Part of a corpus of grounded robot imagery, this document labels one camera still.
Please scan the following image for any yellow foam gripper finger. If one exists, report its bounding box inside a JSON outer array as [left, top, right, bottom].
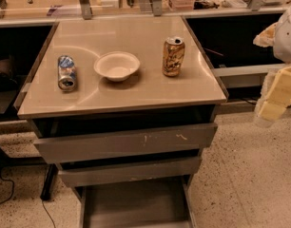
[[254, 64, 291, 127], [253, 23, 277, 48]]

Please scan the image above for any blue silver redbull can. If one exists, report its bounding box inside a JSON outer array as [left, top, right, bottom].
[[57, 55, 77, 92]]

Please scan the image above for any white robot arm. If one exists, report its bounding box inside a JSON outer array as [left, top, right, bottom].
[[253, 6, 291, 127]]

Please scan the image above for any gold patterned soda can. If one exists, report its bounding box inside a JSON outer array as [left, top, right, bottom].
[[162, 36, 185, 77]]

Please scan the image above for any grey drawer cabinet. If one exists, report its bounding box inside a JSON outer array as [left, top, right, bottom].
[[15, 16, 226, 228]]

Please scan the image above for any grey open bottom drawer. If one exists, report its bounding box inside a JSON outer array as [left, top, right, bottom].
[[79, 177, 198, 228]]

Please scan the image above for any grey middle drawer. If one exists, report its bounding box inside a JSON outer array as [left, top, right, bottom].
[[59, 156, 202, 187]]

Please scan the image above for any grey top drawer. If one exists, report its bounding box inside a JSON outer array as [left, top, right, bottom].
[[34, 123, 217, 163]]

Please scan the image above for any white paper bowl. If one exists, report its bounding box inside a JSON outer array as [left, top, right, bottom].
[[93, 51, 141, 82]]

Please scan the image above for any black floor cable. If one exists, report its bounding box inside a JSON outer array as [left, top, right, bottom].
[[0, 166, 57, 228]]

